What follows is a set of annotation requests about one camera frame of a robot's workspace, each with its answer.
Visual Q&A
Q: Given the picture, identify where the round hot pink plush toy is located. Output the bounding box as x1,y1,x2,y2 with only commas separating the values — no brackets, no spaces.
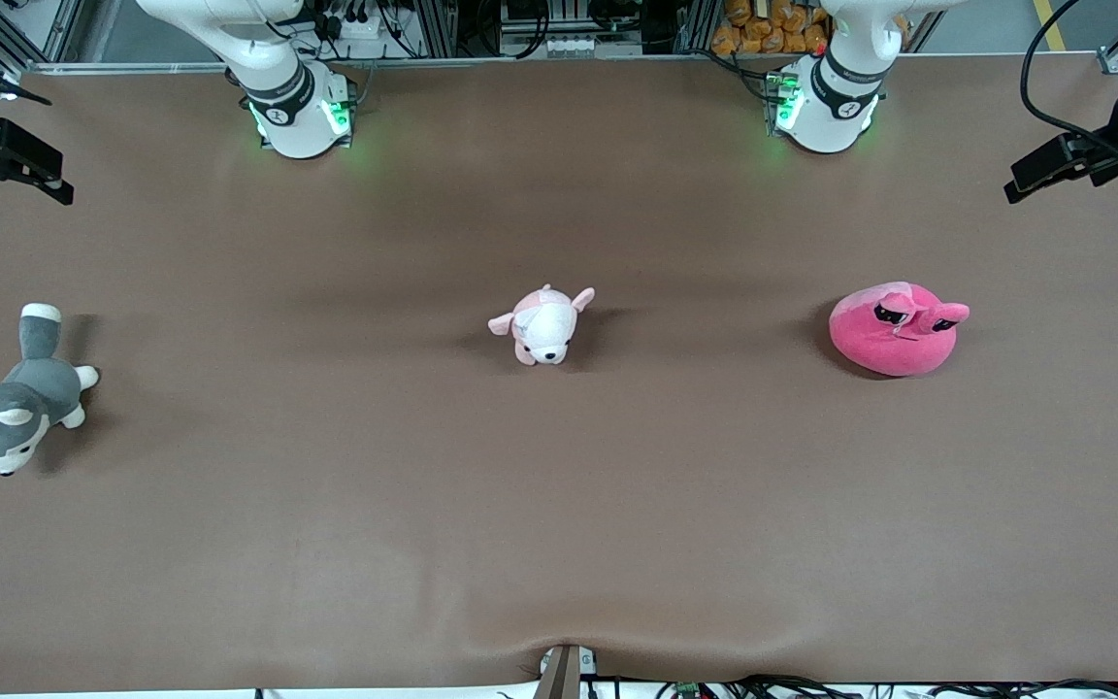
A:
829,282,970,379

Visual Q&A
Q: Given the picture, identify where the grey white husky plush toy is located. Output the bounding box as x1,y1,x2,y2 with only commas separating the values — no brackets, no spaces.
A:
0,303,100,477

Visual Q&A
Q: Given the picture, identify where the orange snack packets pile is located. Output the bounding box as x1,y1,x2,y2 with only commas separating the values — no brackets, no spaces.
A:
711,0,911,56

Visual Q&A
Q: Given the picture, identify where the white power strip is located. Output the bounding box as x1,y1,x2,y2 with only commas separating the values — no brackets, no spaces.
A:
544,35,618,57

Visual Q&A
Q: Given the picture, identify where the pale pink white plush puppy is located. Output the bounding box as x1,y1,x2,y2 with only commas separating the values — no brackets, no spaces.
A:
487,284,597,367

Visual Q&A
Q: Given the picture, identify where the brown table mat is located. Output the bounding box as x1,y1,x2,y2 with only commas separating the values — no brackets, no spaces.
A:
0,53,1118,692

